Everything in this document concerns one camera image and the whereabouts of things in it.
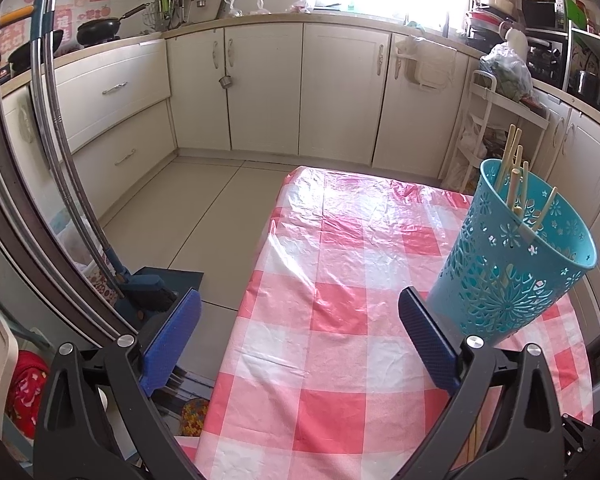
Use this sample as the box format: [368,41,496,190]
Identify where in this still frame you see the black frying pan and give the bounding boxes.
[7,30,65,73]

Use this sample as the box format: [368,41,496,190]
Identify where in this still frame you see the steel pot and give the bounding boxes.
[575,67,600,111]

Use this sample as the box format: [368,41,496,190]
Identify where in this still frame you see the dark metal frame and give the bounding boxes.
[0,0,146,343]

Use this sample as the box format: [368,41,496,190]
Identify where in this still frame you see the bunch of wooden chopsticks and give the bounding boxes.
[495,124,559,235]

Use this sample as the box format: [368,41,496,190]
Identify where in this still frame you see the red patterned cushion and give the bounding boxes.
[7,350,50,438]

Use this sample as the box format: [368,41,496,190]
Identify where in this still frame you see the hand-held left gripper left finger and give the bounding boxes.
[32,287,203,480]

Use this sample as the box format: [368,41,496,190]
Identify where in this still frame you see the black wok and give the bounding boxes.
[76,3,151,46]

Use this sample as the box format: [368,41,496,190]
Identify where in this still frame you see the blue flat mop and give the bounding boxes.
[30,0,206,323]

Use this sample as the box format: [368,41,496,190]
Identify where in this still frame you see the stacked baking trays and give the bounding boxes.
[462,0,516,43]

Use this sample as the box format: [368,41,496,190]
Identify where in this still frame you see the black microwave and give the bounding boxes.
[522,0,568,31]

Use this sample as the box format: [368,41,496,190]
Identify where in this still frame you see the beige kitchen countertop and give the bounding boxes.
[0,12,600,126]

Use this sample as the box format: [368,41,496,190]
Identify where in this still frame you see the white plastic chair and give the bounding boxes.
[0,280,21,456]

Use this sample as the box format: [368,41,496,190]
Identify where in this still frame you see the pink checked plastic tablecloth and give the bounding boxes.
[172,165,596,480]

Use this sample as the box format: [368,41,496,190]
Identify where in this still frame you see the bag of green vegetables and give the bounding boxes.
[480,42,535,103]

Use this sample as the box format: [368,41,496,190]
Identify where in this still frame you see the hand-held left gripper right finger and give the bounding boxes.
[395,286,566,480]

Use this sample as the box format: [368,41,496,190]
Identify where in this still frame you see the colourful crochet pad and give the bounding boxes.
[180,399,209,437]

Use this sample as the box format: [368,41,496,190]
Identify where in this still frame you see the teal cut-out plastic basket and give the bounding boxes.
[425,158,598,348]

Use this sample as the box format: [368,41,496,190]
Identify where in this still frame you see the white hanging bin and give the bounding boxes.
[394,35,456,92]

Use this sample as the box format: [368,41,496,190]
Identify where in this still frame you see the white plastic jug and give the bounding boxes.
[502,27,528,56]

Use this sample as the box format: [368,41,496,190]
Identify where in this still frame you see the white trolley cart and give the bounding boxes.
[442,70,551,193]

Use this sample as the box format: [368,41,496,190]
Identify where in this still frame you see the black toaster oven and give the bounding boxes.
[522,27,571,92]

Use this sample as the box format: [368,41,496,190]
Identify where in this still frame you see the cream cabinet door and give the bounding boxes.
[371,35,470,181]
[299,22,395,166]
[166,27,232,152]
[542,95,600,221]
[224,24,304,156]

